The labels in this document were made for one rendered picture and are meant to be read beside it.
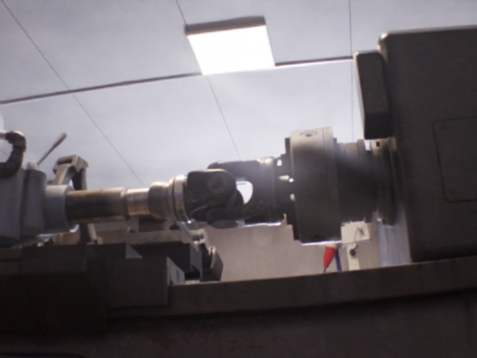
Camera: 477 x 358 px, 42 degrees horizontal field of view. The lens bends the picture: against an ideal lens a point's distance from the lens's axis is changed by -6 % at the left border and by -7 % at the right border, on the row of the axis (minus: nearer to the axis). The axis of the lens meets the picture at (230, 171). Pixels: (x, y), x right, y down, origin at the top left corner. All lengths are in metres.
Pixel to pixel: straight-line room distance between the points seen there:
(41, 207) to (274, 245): 7.37
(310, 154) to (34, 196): 0.63
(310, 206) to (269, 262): 7.41
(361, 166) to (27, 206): 0.74
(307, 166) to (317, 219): 0.11
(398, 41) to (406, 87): 0.11
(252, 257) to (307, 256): 0.74
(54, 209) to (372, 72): 0.76
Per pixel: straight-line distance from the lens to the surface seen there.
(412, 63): 1.30
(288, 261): 8.70
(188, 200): 1.41
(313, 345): 1.10
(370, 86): 1.28
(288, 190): 1.32
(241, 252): 8.81
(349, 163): 1.37
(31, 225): 1.49
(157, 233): 1.62
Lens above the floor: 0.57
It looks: 23 degrees up
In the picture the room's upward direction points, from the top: 2 degrees counter-clockwise
